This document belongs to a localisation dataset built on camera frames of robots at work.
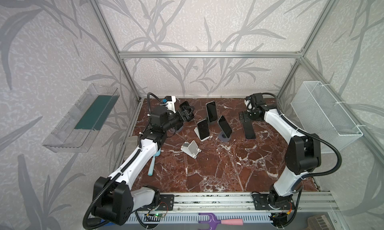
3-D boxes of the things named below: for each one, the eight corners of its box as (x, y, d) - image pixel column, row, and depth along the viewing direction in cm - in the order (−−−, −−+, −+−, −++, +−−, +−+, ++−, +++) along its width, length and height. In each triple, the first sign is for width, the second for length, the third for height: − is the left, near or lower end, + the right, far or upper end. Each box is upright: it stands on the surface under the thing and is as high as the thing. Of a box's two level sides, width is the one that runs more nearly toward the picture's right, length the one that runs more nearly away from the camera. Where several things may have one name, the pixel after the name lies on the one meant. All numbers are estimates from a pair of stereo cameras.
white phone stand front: (180, 150, 94) (179, 143, 87) (186, 142, 98) (185, 135, 91) (195, 159, 90) (195, 153, 83) (201, 151, 94) (200, 144, 87)
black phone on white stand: (201, 141, 98) (201, 129, 87) (197, 134, 101) (196, 122, 90) (209, 137, 100) (210, 125, 89) (205, 130, 103) (206, 118, 92)
